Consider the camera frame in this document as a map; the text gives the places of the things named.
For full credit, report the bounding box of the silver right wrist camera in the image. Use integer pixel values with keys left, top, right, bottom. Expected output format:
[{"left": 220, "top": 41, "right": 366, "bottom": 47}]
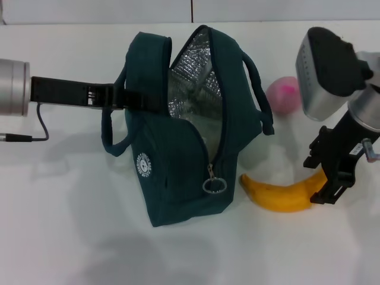
[{"left": 295, "top": 26, "right": 375, "bottom": 122}]

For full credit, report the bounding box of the yellow banana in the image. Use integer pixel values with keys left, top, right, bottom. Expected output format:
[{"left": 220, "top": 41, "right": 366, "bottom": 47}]
[{"left": 240, "top": 170, "right": 328, "bottom": 214}]

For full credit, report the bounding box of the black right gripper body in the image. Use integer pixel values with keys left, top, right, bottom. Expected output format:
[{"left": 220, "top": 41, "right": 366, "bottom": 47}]
[{"left": 321, "top": 110, "right": 372, "bottom": 185}]

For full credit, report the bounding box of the right arm cable with plug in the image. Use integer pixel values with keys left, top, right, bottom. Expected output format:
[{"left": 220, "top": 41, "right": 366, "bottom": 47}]
[{"left": 361, "top": 138, "right": 380, "bottom": 164}]

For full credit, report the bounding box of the dark teal insulated lunch bag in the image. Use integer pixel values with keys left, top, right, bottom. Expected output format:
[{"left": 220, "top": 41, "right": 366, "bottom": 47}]
[{"left": 100, "top": 26, "right": 275, "bottom": 228}]

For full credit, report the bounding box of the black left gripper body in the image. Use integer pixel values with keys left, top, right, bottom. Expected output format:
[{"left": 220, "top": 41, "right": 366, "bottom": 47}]
[{"left": 28, "top": 76, "right": 116, "bottom": 110}]

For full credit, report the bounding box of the pink round fruit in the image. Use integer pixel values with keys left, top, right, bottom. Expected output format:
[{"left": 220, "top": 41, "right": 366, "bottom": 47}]
[{"left": 265, "top": 76, "right": 305, "bottom": 114}]

